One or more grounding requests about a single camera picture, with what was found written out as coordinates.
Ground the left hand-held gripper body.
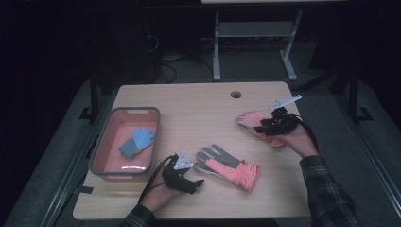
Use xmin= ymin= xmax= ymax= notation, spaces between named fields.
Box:
xmin=162 ymin=150 xmax=199 ymax=195

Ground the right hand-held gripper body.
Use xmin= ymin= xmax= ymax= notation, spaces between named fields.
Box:
xmin=265 ymin=94 xmax=303 ymax=136

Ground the pink glove with grey palm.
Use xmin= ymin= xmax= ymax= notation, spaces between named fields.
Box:
xmin=193 ymin=144 xmax=261 ymax=194

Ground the pink basket with grey rim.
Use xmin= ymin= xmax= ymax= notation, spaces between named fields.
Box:
xmin=89 ymin=106 xmax=162 ymax=183

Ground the person's right hand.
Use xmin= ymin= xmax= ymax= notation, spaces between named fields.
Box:
xmin=268 ymin=119 xmax=319 ymax=159

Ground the person's left hand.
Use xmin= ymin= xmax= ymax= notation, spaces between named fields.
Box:
xmin=140 ymin=173 xmax=184 ymax=213

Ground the grey metal stand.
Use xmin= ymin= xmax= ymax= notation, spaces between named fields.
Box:
xmin=212 ymin=9 xmax=304 ymax=82

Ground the left hand-held gripper cable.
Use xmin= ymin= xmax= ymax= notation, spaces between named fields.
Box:
xmin=137 ymin=153 xmax=178 ymax=205

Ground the hand-held gripper cable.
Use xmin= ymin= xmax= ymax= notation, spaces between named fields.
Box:
xmin=292 ymin=113 xmax=320 ymax=153
xmin=137 ymin=153 xmax=178 ymax=205

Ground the right hand-held gripper cable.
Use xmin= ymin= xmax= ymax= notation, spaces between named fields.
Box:
xmin=292 ymin=113 xmax=320 ymax=153

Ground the black metal post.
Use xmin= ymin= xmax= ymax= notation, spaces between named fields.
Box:
xmin=347 ymin=64 xmax=361 ymax=125
xmin=89 ymin=67 xmax=100 ymax=124

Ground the black table strap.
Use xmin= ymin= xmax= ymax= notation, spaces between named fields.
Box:
xmin=73 ymin=185 xmax=95 ymax=195

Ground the aluminium floor rail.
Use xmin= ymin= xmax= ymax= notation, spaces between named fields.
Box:
xmin=39 ymin=93 xmax=118 ymax=227
xmin=332 ymin=93 xmax=401 ymax=220

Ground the bundle of floor cables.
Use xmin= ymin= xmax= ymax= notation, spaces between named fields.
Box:
xmin=148 ymin=32 xmax=216 ymax=84

